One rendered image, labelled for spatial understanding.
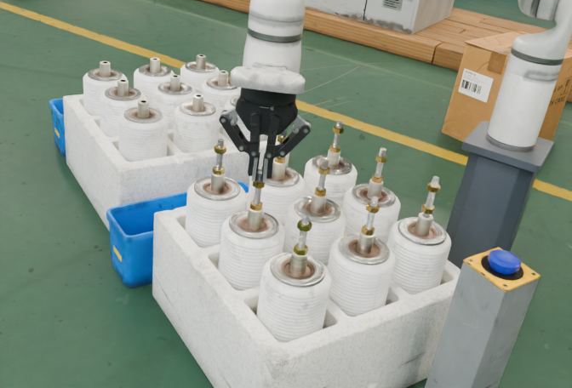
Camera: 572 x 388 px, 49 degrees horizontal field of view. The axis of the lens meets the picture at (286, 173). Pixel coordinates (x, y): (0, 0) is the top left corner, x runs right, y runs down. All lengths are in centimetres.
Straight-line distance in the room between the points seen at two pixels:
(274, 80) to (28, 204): 84
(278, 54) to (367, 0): 215
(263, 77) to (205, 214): 31
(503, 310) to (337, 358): 23
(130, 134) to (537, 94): 76
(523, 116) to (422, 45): 159
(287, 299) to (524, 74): 62
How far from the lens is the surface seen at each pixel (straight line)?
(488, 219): 129
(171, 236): 104
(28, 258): 131
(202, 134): 129
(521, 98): 121
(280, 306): 84
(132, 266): 118
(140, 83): 149
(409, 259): 98
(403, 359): 103
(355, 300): 92
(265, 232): 92
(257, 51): 79
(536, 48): 119
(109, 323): 114
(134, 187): 125
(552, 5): 118
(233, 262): 93
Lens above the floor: 76
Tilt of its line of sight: 28 degrees down
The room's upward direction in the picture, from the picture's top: 8 degrees clockwise
